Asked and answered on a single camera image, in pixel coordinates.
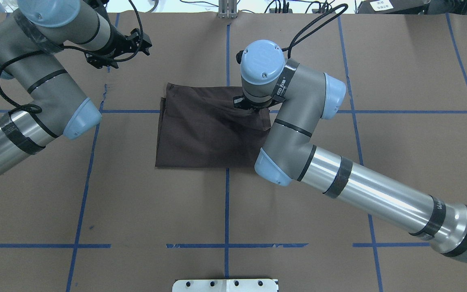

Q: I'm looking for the aluminium camera post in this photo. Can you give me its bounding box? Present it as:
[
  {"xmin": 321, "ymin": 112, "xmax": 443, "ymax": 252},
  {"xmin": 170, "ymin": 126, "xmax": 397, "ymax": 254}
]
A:
[{"xmin": 217, "ymin": 0, "xmax": 238, "ymax": 19}]

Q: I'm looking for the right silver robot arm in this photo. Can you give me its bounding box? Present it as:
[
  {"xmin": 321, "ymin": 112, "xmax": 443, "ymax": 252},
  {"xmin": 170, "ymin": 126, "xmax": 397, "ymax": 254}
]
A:
[{"xmin": 233, "ymin": 39, "xmax": 467, "ymax": 263}]

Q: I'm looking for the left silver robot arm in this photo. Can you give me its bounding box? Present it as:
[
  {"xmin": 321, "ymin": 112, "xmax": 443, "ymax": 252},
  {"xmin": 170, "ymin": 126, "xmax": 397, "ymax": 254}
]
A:
[{"xmin": 0, "ymin": 0, "xmax": 152, "ymax": 175}]

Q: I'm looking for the white arm mounting base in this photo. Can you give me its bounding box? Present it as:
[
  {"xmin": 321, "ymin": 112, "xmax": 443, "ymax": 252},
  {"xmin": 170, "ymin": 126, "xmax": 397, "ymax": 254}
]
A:
[{"xmin": 172, "ymin": 279, "xmax": 279, "ymax": 292}]

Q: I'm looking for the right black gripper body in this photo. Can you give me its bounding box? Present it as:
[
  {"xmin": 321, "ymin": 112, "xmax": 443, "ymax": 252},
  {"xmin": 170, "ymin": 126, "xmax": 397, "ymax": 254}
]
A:
[{"xmin": 232, "ymin": 94, "xmax": 272, "ymax": 112}]

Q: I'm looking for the dark brown t-shirt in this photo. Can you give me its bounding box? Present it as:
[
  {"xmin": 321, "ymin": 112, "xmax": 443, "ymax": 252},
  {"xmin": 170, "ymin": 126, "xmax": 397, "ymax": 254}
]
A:
[{"xmin": 154, "ymin": 83, "xmax": 271, "ymax": 168}]

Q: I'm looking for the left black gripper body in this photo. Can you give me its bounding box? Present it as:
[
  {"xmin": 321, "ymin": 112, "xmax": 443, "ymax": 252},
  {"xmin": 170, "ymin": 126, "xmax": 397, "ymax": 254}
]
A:
[{"xmin": 86, "ymin": 28, "xmax": 143, "ymax": 69}]

